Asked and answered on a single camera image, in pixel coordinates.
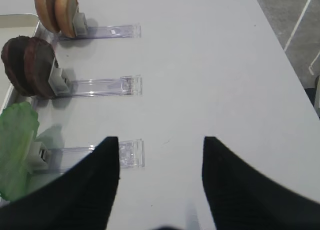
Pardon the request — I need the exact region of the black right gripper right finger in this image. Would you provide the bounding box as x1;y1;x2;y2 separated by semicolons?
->
202;136;320;229

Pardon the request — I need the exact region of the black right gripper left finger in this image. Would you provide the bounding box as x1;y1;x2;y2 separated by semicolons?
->
0;137;120;229

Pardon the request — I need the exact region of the green lettuce leaf right rack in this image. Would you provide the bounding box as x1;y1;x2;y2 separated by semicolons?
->
0;102;40;201

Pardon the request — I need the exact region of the outer brown meat patty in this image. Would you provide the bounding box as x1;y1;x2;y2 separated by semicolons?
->
24;37;59;99

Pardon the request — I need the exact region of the brown meat patty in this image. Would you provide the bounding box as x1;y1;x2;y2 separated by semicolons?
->
1;36;35;97
24;37;59;99

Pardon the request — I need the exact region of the inner brown meat patty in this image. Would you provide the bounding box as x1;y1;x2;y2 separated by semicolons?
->
1;36;35;97

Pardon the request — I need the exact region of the outer tan bun slice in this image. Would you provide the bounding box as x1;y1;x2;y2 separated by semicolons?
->
54;0;78;38

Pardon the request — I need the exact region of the tan bun slice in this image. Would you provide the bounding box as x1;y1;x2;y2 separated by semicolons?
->
54;0;78;38
34;0;60;33

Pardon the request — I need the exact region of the inner tan bun slice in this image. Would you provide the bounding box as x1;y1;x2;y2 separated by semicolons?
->
34;0;60;33

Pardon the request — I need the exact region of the clear lettuce rack rail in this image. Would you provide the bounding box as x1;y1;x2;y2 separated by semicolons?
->
29;139;145;174

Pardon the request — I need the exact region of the clear patty rack rail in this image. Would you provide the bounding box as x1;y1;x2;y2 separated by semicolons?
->
48;68;142;98

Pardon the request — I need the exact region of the clear bun rack rail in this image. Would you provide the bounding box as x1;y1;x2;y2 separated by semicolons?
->
56;13;142;41

